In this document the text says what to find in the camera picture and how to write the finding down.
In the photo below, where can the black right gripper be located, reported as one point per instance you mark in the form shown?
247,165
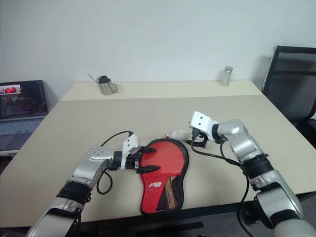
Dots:
198,132

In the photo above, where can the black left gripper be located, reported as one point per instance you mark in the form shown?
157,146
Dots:
132,161

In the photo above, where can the red table tennis paddle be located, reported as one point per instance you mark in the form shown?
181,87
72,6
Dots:
168,158

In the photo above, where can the black and red paddle case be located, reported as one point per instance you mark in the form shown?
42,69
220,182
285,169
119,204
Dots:
150,192

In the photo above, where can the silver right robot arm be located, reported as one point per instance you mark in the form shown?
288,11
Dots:
249,148

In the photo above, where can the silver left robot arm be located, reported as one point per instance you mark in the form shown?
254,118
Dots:
89,170

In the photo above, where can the white ping pong ball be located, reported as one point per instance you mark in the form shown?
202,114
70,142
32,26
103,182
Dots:
179,134

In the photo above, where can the steel cylinder shaker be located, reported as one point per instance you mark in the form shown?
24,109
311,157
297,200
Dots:
226,76

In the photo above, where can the small metal watering can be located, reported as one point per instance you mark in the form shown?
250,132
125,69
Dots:
107,89

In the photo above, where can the black mesh office chair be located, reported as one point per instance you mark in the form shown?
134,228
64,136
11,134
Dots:
293,81

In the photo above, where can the open laptop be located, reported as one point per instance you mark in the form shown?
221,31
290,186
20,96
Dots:
19,103

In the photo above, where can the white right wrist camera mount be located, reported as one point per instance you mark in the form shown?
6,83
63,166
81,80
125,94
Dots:
202,122

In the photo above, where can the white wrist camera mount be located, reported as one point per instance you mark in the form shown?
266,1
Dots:
202,122
130,144

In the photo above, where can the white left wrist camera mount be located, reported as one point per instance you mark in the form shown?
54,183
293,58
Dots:
130,144

